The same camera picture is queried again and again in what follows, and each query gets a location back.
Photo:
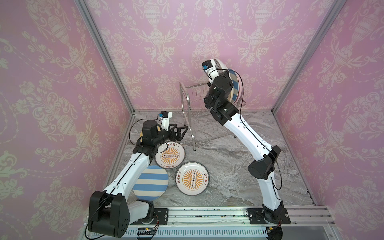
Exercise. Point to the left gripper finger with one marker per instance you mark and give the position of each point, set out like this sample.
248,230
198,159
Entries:
181,132
172,127

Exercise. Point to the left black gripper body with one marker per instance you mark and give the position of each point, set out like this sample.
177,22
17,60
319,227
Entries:
163,136

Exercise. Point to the orange sunburst plate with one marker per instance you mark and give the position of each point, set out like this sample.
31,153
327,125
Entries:
192,179
170,155

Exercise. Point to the blue striped plate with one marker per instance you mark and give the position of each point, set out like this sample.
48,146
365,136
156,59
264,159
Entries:
237,87
151,184

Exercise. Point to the beige plate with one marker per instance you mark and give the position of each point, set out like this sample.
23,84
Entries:
233,95

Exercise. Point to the pink plate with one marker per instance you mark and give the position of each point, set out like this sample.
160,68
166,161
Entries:
241,88

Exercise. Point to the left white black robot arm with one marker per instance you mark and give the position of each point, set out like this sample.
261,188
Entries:
109,212

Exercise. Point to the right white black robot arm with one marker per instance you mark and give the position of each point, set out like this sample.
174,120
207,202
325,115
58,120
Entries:
265,155

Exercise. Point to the yellow plate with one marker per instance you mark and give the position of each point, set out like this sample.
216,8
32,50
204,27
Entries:
150,132

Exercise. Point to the small electronics board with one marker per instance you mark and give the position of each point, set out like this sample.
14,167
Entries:
147,231

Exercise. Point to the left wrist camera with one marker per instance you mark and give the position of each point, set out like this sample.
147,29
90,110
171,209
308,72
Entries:
165,118

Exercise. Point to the chrome wire dish rack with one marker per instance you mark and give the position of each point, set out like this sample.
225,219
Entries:
202,126

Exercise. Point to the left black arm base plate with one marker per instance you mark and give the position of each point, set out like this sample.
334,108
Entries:
161,216

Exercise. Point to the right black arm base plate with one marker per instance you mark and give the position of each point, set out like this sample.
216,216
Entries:
258,216

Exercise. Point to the aluminium rail frame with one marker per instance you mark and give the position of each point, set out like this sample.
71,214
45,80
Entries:
231,223

